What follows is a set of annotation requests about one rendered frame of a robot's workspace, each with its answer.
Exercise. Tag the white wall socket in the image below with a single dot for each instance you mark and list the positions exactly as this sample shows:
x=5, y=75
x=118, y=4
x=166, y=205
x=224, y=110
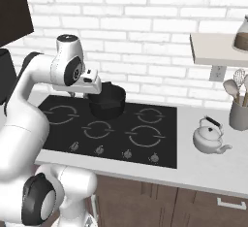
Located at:
x=217, y=73

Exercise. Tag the beige wall shelf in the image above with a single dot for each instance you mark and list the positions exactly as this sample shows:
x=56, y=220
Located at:
x=216, y=49

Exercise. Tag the metal whisk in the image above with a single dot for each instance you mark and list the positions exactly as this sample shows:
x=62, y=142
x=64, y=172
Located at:
x=239, y=76

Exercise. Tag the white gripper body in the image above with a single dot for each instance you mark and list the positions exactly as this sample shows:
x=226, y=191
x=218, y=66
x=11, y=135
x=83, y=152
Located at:
x=92, y=88

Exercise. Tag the dark hob knob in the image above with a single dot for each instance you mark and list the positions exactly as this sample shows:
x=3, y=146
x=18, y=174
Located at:
x=74, y=146
x=154, y=157
x=99, y=149
x=127, y=154

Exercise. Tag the brown cupboard door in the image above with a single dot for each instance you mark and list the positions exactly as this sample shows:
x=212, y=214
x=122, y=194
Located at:
x=135, y=201

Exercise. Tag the wooden spoon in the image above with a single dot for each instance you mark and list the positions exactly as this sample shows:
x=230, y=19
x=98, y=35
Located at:
x=246, y=90

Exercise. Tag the brown drawer front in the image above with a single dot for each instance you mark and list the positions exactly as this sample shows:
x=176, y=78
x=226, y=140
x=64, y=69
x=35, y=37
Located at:
x=210, y=213

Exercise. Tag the grey utensil pot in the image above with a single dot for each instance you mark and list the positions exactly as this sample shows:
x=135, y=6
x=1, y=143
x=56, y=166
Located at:
x=238, y=116

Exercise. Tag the black hob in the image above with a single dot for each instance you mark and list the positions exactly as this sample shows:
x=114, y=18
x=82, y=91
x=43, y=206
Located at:
x=129, y=134

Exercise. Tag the glass jar with brown contents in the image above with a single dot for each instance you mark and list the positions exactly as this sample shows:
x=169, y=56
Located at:
x=242, y=35

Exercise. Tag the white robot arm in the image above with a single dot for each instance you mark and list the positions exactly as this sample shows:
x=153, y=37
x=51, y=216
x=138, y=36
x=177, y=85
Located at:
x=25, y=130

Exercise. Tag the wooden spatula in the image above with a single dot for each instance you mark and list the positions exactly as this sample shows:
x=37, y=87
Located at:
x=231, y=87

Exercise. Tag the black cooking pot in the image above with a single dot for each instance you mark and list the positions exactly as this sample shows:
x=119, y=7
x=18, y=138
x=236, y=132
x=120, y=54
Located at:
x=111, y=106

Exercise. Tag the dark wall cupboard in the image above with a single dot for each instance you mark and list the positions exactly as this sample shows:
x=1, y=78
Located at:
x=13, y=7

